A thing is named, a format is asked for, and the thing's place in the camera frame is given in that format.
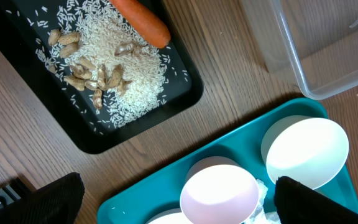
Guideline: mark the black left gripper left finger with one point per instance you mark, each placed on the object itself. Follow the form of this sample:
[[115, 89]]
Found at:
[[57, 202]]

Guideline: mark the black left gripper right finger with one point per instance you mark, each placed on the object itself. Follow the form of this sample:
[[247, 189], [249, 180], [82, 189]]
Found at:
[[298, 204]]

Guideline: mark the white bowl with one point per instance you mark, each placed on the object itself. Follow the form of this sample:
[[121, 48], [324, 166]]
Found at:
[[307, 149]]

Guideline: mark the pink bowl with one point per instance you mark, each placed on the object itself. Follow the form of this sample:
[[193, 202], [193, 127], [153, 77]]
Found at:
[[218, 190]]

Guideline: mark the orange carrot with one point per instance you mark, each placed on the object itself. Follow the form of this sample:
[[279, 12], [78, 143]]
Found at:
[[144, 21]]

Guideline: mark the black food waste tray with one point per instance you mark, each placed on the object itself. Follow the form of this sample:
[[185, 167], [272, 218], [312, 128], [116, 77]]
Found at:
[[24, 32]]

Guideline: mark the crumpled white tissue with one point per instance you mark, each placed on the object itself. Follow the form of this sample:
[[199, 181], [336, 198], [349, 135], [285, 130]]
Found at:
[[259, 216]]

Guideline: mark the large white plate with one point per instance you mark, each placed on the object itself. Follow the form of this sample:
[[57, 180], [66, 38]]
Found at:
[[173, 216]]

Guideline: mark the pile of rice and peanuts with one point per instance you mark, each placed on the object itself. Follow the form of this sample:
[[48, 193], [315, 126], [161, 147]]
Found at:
[[106, 55]]

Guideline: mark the clear plastic bin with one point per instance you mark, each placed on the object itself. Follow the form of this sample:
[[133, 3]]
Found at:
[[312, 44]]

